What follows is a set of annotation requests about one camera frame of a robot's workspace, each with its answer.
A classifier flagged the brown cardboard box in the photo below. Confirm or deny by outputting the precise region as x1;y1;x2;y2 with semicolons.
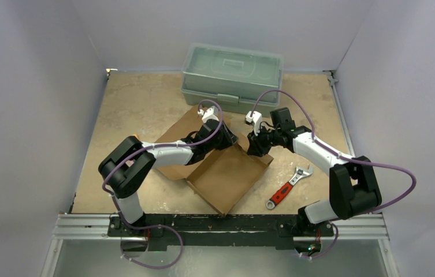
157;114;273;217

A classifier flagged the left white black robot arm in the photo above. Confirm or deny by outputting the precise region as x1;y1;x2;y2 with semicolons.
98;119;238;236

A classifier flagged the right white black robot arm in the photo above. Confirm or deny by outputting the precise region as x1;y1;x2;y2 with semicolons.
245;108;382;235

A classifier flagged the translucent green plastic toolbox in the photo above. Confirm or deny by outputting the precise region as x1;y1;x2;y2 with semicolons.
181;43;284;115

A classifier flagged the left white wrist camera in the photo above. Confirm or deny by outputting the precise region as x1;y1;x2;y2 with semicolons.
197;106;221;123

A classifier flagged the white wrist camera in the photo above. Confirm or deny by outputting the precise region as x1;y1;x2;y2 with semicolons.
245;111;262;136
197;106;221;123

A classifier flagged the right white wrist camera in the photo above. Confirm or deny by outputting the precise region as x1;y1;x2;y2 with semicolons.
245;111;262;136

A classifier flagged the red handled adjustable wrench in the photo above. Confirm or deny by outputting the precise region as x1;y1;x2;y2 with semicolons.
265;164;314;210

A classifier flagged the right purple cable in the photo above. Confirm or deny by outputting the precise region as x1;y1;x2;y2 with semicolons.
250;89;418;261

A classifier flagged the black metal base rail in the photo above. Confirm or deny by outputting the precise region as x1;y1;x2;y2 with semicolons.
54;214;388;253

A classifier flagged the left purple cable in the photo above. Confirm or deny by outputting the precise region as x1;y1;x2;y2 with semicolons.
101;99;224;230

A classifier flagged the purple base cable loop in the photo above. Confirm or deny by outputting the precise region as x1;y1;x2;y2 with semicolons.
119;223;184;271

